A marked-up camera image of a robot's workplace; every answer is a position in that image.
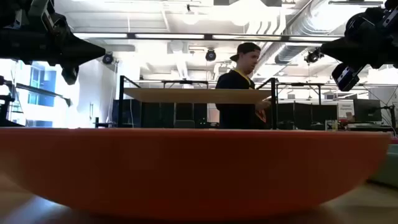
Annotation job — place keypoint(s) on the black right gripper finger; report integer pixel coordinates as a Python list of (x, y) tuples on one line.
[(346, 46), (349, 59)]

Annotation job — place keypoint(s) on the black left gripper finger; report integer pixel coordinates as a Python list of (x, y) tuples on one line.
[(77, 48), (77, 61)]

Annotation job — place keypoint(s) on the orange plate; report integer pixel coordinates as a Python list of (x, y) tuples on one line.
[(192, 174)]

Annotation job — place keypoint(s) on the black jointed stand arm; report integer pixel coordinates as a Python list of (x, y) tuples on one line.
[(393, 116)]

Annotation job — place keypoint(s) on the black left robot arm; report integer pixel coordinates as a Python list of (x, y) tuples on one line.
[(9, 43)]

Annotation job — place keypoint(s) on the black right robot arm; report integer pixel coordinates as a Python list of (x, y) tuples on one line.
[(392, 3)]

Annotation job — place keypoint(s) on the black round spotlight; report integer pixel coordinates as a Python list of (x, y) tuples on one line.
[(210, 55), (108, 58)]

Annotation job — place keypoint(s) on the black spotlight cluster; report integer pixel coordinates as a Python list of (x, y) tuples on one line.
[(313, 56)]

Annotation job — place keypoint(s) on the white printed sign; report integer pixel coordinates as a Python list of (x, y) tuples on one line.
[(345, 109)]

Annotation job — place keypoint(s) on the black computer monitor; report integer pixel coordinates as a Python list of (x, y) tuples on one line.
[(367, 110)]

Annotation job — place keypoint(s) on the small box with bottles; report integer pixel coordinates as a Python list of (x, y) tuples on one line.
[(331, 125)]

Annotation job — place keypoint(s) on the black partition screen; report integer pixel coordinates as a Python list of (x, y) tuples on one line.
[(155, 113), (304, 113)]

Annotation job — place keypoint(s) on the black equipment stand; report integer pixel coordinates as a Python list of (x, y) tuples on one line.
[(4, 109)]

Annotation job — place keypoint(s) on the long ceiling light strip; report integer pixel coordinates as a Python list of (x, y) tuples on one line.
[(169, 36)]

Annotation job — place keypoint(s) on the person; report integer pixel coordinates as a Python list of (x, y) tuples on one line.
[(236, 81)]

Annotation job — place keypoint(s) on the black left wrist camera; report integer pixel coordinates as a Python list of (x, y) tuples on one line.
[(70, 76)]

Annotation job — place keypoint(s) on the black slanted rail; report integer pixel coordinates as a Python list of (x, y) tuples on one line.
[(43, 91)]

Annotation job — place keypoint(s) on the black metal table frame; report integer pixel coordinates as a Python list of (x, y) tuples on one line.
[(298, 84), (185, 82)]

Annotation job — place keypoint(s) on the silver ventilation duct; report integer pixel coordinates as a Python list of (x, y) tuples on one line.
[(289, 53)]

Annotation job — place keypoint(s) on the black aluminium table frame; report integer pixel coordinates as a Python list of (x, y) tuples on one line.
[(97, 123)]

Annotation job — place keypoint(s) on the wooden shelf with black frame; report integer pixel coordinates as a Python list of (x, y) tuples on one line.
[(192, 95)]

